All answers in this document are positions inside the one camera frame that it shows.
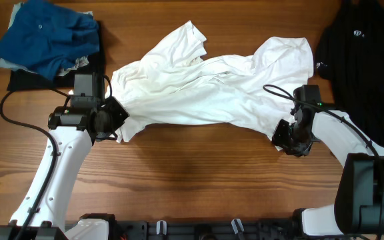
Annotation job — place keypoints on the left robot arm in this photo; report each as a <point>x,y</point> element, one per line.
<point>73,129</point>

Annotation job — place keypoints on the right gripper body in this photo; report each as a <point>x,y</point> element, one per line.
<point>282,134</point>

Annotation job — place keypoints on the light grey folded garment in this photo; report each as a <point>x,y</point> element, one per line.
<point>80,62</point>

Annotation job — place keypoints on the white t-shirt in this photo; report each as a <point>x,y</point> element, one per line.
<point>175,83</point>

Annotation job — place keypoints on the left grey rail clip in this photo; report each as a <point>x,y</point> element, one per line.
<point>161,227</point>

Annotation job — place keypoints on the right grey rail clip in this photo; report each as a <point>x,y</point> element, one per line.
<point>237,226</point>

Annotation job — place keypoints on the black t-shirt with logo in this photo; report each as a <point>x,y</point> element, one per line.
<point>350,54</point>

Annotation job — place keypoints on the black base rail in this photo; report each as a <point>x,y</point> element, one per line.
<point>265,229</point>

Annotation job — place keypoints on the black folded garment left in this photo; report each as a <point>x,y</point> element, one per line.
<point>22,80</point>

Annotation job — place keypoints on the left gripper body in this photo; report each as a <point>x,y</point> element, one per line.
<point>116,114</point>

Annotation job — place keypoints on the blue polo shirt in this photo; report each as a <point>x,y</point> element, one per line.
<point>45,38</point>

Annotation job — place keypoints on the grey rail clip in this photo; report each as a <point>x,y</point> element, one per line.
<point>161,227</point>
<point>237,226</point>

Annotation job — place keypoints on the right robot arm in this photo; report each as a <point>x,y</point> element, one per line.
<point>359,203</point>

